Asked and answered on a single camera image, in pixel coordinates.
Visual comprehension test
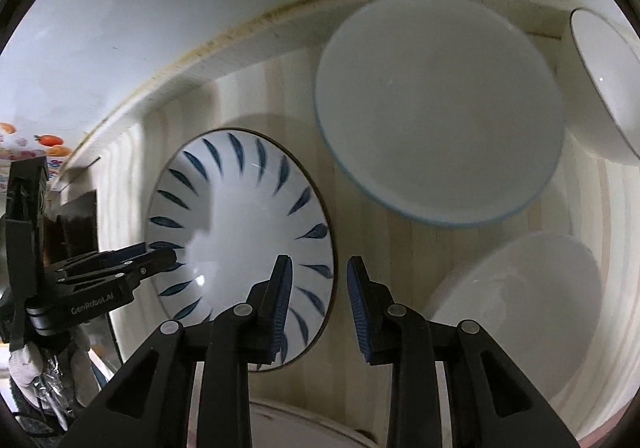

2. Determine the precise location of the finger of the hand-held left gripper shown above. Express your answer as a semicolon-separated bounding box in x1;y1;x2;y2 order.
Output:
59;247;178;292
52;242;151;279

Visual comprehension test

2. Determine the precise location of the colourful fruit wall sticker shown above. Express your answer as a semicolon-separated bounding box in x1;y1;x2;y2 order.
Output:
0;122;76;164

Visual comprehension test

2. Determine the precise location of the white plate with blue rim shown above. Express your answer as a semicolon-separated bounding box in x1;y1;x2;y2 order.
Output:
314;0;566;229

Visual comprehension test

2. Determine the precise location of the striped cat print mat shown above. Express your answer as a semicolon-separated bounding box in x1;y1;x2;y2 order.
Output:
95;36;640;448

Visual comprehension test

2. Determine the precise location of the plain white bowl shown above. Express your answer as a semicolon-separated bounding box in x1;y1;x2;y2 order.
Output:
425;231;603;409

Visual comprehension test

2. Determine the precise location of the blue leaf pattern plate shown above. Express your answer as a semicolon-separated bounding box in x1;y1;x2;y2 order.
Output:
146;128;337;373

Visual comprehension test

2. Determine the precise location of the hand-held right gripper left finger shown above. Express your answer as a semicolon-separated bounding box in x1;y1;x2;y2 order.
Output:
60;255;293;448

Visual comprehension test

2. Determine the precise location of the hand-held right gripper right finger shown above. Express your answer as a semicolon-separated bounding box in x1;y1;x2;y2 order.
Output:
346;255;583;448

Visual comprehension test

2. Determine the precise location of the white bowl with dark rim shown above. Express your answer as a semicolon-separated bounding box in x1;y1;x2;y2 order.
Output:
570;8;640;159

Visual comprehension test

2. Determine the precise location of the person's left hand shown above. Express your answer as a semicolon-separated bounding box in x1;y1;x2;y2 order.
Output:
7;328;94;417

